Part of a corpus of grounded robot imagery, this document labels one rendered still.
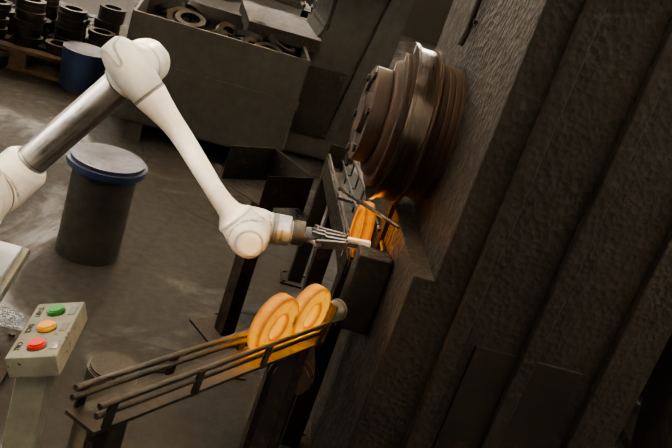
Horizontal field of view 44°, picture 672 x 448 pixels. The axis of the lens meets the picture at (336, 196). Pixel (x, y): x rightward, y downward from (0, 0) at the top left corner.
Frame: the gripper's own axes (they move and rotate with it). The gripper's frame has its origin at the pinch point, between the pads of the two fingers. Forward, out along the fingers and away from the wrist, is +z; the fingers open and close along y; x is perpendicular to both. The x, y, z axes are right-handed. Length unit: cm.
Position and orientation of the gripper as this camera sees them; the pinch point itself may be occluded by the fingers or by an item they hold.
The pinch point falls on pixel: (358, 244)
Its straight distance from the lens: 246.9
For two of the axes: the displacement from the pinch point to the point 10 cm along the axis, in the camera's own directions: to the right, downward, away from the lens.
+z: 9.8, 1.9, 1.1
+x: 2.1, -9.1, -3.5
